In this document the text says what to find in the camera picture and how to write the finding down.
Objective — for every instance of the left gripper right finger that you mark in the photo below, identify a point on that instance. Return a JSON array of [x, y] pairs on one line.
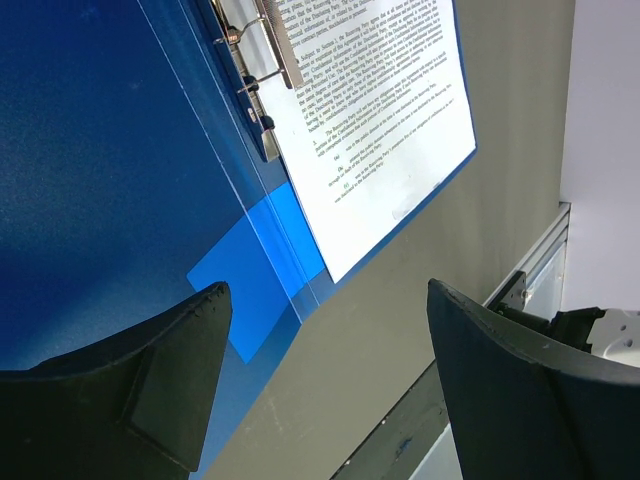
[[524, 406]]

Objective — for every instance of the printed white paper sheets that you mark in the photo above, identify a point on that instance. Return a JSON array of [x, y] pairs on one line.
[[373, 115]]

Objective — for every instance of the blue file folder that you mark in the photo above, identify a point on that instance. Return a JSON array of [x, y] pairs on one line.
[[115, 205]]

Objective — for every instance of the aluminium frame rail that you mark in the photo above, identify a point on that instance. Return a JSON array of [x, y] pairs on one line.
[[536, 283]]

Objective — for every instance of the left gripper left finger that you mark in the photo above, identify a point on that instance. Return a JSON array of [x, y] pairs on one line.
[[134, 405]]

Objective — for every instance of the metal folder clip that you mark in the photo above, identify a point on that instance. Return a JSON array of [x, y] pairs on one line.
[[267, 65]]

